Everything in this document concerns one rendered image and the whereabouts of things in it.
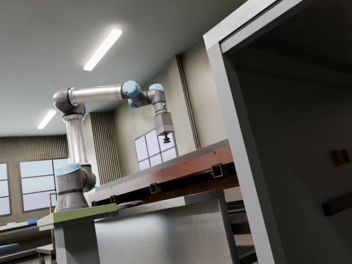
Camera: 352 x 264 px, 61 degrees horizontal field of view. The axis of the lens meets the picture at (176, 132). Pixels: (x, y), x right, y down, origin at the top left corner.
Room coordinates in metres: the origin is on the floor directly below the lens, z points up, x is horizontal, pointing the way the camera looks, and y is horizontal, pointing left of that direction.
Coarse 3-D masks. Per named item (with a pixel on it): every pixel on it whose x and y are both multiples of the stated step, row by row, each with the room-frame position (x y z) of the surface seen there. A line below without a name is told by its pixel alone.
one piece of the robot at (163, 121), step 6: (156, 114) 1.50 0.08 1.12; (162, 114) 1.48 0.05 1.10; (168, 114) 1.50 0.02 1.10; (156, 120) 1.52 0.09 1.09; (162, 120) 1.48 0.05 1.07; (168, 120) 1.50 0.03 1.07; (156, 126) 1.53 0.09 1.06; (162, 126) 1.48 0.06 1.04; (168, 126) 1.49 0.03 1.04; (156, 132) 1.54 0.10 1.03; (162, 132) 1.49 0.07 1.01; (168, 132) 1.51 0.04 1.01
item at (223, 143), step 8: (216, 144) 1.22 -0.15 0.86; (224, 144) 1.19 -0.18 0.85; (192, 152) 1.33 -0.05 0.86; (200, 152) 1.30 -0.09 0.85; (208, 152) 1.26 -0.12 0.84; (168, 160) 1.47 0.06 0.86; (176, 160) 1.43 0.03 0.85; (184, 160) 1.38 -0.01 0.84; (152, 168) 1.58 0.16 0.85; (160, 168) 1.53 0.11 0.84; (128, 176) 1.77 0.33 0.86; (136, 176) 1.71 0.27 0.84; (192, 176) 2.26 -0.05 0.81; (104, 184) 2.02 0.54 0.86; (112, 184) 1.93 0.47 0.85
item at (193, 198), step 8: (208, 192) 1.12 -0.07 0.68; (216, 192) 1.15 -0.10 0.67; (168, 200) 1.11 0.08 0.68; (176, 200) 1.08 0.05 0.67; (184, 200) 1.04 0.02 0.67; (192, 200) 1.07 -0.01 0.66; (200, 200) 1.09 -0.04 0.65; (128, 208) 1.33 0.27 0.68; (136, 208) 1.28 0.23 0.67; (144, 208) 1.24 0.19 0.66; (152, 208) 1.19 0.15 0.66; (160, 208) 1.15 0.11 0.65; (112, 216) 1.45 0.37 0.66
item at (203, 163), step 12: (204, 156) 1.22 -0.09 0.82; (216, 156) 1.17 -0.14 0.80; (228, 156) 1.13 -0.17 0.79; (168, 168) 1.41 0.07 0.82; (180, 168) 1.34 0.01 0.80; (192, 168) 1.28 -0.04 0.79; (204, 168) 1.23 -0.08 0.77; (132, 180) 1.66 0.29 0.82; (144, 180) 1.57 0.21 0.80; (156, 180) 1.49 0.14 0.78; (168, 180) 1.42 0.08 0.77; (96, 192) 2.02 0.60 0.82; (108, 192) 1.89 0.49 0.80; (120, 192) 1.77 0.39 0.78
